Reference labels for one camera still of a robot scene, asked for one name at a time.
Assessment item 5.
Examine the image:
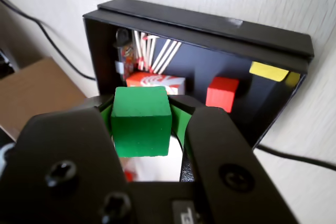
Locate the red wooden cube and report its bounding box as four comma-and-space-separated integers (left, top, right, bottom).
205, 77, 240, 113

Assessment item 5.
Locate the orange and white matchbox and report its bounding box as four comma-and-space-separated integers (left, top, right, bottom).
125, 71, 187, 96

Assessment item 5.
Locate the green wooden cube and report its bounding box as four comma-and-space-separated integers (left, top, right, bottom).
110, 86, 173, 158

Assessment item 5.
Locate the colourful lighter with black cap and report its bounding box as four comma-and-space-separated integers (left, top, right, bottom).
113, 28, 138, 78

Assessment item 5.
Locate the small red object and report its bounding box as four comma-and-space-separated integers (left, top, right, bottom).
123, 170, 138, 183

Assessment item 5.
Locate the brown cardboard box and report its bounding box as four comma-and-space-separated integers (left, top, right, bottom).
0, 57, 88, 138

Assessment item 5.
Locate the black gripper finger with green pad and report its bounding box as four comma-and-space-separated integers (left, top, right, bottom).
0, 94, 137, 224
167, 94, 300, 224

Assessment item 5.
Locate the yellow wooden block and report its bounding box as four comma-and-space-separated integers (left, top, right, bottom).
249, 61, 290, 82

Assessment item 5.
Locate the thick black cable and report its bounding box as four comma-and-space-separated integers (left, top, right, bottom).
253, 144, 336, 172

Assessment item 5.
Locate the thin black cable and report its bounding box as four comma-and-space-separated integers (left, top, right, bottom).
0, 0, 97, 81

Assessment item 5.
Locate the black cardboard box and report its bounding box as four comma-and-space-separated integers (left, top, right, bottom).
82, 0, 315, 149

